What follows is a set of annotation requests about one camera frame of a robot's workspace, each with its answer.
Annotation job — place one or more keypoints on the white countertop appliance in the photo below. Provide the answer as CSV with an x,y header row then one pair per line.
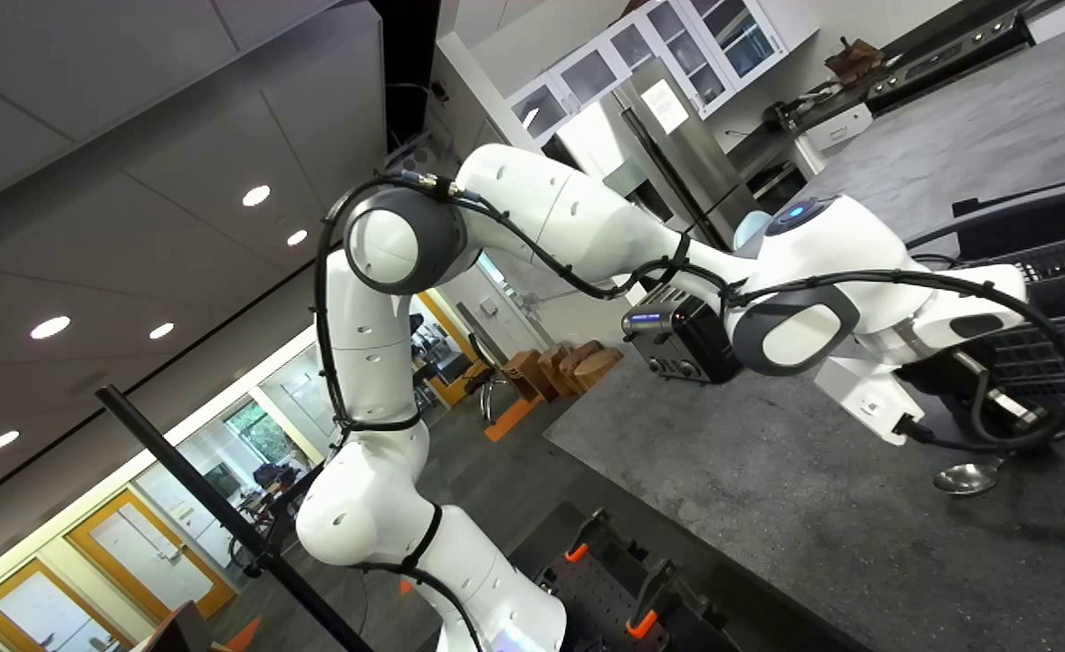
x,y
840,126

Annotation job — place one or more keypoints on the stainless steel refrigerator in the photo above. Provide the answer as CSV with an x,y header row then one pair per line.
x,y
707,168

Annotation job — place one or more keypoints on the brown wooden furniture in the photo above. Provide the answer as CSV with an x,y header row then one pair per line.
x,y
561,367

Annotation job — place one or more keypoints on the round ceiling light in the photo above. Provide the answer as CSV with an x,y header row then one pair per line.
x,y
254,196
0,440
160,332
48,329
294,238

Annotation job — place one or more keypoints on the yellow door frame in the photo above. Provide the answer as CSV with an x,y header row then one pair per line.
x,y
446,385

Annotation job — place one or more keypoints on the white glass-door cabinets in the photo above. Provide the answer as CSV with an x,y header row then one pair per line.
x,y
679,49

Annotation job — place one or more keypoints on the yellow framed glass door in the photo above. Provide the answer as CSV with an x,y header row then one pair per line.
x,y
37,609
153,563

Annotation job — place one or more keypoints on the black ceiling column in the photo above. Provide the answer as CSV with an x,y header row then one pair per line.
x,y
408,49

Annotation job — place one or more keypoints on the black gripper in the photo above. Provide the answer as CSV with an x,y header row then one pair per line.
x,y
954,382

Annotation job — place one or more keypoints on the orange floor object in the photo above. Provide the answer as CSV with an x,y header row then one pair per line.
x,y
509,417

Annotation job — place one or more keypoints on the orange floor cone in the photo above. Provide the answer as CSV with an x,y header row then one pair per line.
x,y
244,632

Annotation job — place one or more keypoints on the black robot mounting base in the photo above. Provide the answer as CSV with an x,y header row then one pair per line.
x,y
607,603

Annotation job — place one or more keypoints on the silver metal spoon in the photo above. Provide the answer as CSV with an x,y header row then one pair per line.
x,y
964,478

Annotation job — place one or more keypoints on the pale blue container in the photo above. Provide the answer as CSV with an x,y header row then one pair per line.
x,y
752,231

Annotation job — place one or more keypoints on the brown countertop item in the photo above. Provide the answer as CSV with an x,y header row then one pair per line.
x,y
853,56

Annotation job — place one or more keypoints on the black dish rack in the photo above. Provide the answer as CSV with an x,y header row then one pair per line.
x,y
1042,220

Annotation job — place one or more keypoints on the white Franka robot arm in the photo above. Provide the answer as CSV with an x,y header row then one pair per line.
x,y
363,509

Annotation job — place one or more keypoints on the orange black clamp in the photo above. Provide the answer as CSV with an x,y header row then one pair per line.
x,y
641,625
577,556

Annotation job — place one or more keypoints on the black diagonal pole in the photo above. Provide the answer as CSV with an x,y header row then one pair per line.
x,y
230,523

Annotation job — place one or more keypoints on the black stovetop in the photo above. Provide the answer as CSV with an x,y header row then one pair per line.
x,y
954,43

